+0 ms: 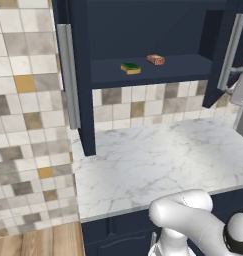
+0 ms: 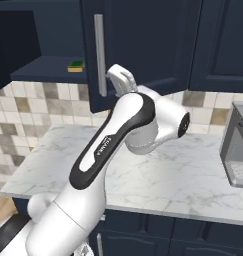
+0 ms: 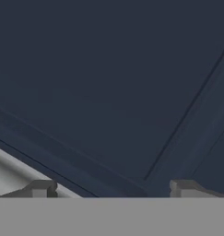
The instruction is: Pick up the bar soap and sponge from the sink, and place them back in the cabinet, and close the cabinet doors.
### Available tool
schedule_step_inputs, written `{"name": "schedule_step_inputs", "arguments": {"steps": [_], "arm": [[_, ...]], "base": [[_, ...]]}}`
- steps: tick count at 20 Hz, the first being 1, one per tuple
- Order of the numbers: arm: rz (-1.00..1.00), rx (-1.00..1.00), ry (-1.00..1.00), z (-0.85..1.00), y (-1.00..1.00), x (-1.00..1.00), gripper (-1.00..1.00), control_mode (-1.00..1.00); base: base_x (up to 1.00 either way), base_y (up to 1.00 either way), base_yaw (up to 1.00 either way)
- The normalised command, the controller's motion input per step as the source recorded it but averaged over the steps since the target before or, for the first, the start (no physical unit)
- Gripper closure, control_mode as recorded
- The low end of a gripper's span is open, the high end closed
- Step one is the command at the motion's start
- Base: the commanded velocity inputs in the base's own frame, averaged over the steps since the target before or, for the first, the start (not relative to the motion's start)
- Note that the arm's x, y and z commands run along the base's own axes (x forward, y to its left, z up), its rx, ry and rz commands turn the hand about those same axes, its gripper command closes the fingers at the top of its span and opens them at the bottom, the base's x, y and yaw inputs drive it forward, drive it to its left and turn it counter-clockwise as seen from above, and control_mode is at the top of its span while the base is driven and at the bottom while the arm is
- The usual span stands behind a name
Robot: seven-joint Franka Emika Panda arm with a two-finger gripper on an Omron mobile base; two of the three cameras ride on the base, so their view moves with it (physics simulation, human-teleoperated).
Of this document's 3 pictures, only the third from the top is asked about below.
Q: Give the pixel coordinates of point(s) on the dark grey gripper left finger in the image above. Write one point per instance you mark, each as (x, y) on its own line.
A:
(39, 187)

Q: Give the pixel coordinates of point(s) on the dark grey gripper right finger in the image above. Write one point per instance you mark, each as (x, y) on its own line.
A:
(187, 188)

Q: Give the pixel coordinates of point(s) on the dark navy cabinet door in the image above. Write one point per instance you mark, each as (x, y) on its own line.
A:
(216, 172)
(110, 86)

